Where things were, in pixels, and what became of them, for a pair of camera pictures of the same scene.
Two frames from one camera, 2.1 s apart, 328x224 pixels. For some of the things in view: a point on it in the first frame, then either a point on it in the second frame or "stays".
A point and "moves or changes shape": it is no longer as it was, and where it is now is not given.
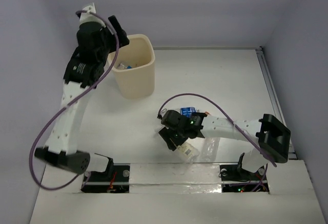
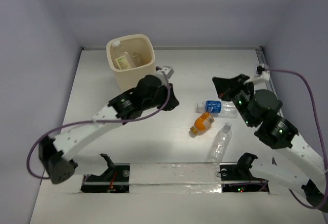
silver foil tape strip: (170, 178) stays
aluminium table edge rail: (275, 97) stays
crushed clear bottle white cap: (209, 150) moves or changes shape
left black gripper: (118, 31) to (168, 97)
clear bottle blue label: (187, 111) to (218, 108)
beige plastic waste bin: (135, 67) stays
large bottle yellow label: (187, 152) to (122, 58)
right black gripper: (165, 133) to (225, 87)
